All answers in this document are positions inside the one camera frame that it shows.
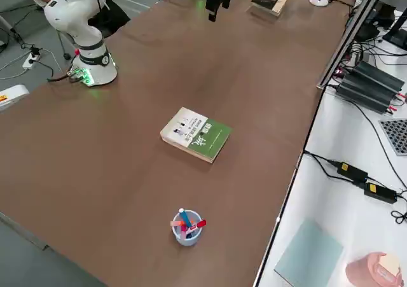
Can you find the clear blue pen cup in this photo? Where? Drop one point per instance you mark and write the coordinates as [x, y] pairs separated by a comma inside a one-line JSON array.
[[187, 236]]

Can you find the small circuit board red light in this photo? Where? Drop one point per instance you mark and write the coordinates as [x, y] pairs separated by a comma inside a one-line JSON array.
[[339, 73]]

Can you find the green and white book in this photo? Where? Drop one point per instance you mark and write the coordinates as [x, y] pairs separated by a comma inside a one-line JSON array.
[[197, 134]]

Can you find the office chair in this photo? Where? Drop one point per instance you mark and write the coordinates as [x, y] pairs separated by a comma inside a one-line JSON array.
[[66, 56]]

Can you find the white controller box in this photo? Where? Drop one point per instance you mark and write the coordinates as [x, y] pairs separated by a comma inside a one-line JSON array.
[[12, 96]]

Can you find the red marker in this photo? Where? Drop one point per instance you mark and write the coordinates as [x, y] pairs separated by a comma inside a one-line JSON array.
[[198, 225]]

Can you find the aluminium frame post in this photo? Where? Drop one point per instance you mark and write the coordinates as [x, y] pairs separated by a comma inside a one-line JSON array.
[[349, 35]]

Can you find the black power supply box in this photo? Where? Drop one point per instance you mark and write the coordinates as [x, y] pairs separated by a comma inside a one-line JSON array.
[[365, 94], [378, 75]]

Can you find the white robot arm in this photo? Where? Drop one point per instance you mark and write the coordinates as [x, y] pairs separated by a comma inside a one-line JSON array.
[[79, 29]]

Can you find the black monitor with stand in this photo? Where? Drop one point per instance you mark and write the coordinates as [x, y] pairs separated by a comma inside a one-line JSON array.
[[397, 35]]

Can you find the white power strip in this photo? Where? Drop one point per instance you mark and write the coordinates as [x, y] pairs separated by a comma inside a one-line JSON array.
[[30, 61]]

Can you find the orange marker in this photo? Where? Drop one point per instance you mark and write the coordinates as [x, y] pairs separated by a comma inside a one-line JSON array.
[[176, 223]]

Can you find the blue marker with white cap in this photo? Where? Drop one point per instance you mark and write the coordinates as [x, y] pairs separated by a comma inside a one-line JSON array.
[[185, 218]]

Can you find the black adapter with yellow label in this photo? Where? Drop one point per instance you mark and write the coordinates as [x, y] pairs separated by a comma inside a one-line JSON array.
[[353, 171], [380, 193]]

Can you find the checkered calibration board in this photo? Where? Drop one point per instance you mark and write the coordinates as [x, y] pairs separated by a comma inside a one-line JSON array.
[[395, 137]]

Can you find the pink round object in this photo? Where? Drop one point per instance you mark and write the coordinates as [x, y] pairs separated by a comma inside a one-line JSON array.
[[365, 271]]

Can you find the pink marker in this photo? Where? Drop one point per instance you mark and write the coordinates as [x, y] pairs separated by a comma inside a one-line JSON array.
[[184, 233]]

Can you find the pale green glass plate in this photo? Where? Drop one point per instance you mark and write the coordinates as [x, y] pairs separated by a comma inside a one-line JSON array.
[[308, 255]]

